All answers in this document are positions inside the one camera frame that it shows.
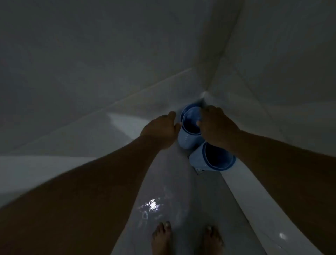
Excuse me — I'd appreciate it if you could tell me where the person's left hand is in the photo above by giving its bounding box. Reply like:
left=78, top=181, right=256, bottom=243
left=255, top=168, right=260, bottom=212
left=140, top=111, right=182, bottom=150

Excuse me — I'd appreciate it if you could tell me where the person's right hand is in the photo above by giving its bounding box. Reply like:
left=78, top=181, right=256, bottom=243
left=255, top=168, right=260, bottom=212
left=197, top=105, right=241, bottom=153

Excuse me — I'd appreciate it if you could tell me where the blue bath mat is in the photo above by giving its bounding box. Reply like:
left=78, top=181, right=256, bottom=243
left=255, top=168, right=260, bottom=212
left=178, top=103, right=206, bottom=150
left=189, top=142, right=237, bottom=173

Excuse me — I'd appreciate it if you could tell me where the person's right forearm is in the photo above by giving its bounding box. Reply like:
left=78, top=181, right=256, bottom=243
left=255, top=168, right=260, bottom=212
left=231, top=130, right=336, bottom=255

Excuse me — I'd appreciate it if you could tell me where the person's left forearm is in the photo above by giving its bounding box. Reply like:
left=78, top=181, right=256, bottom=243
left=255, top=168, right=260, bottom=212
left=0, top=136, right=168, bottom=255

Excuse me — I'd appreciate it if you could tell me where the person's left foot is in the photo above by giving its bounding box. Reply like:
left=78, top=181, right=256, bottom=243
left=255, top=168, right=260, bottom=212
left=152, top=221, right=173, bottom=255

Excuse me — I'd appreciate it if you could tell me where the person's foot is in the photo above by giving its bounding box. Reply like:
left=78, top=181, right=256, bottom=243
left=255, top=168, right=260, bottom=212
left=202, top=225, right=224, bottom=255
left=152, top=221, right=173, bottom=255

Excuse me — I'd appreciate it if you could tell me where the person's right foot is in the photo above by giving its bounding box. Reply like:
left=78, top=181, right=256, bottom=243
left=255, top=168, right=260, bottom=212
left=202, top=225, right=224, bottom=255

